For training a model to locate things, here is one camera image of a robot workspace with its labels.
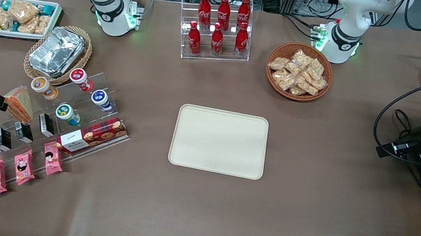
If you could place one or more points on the silver foil container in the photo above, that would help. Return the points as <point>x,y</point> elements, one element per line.
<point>56,51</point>

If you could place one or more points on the white rectangular bin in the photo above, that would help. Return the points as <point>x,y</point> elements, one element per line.
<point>20,36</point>

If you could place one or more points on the clear acrylic bottle rack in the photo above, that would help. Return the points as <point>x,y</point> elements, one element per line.
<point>203,58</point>

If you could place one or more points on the round wicker basket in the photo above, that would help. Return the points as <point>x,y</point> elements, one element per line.
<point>294,98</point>

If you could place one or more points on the teal snack packet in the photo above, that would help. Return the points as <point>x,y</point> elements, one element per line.
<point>5,4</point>
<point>47,8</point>

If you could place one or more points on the clear acrylic stepped display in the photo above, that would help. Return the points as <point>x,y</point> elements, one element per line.
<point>108,85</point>

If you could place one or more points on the red cola bottle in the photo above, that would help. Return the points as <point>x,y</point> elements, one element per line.
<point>194,40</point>
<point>216,41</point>
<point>223,10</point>
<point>204,9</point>
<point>241,41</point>
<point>244,11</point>

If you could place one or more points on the green-lid yogurt cup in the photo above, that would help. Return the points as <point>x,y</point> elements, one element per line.
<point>65,112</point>

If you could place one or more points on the red plaid cookie box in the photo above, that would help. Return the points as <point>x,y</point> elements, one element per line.
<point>98,134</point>

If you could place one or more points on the oval wicker basket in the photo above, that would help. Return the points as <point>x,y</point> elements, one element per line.
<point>86,52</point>

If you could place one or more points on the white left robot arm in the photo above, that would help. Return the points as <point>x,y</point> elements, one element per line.
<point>348,34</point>

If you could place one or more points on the orange-lid yogurt cup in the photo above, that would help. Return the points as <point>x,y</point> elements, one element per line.
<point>42,86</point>

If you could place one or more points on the blue-lid yogurt cup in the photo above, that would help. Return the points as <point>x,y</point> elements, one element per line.
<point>100,98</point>

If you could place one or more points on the clear-wrapped rice cracker packet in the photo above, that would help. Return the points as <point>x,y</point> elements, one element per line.
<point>278,63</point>
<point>22,10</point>
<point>3,19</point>
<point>300,57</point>
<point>42,24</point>
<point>28,26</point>
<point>297,91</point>
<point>320,84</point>
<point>306,86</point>
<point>284,79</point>
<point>315,68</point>

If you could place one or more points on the red-lid yogurt cup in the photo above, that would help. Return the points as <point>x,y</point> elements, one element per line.
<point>80,77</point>

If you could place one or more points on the beige plastic tray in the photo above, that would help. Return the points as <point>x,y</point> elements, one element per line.
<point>219,141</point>

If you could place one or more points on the brown paper table cover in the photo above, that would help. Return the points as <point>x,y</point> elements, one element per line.
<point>305,213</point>

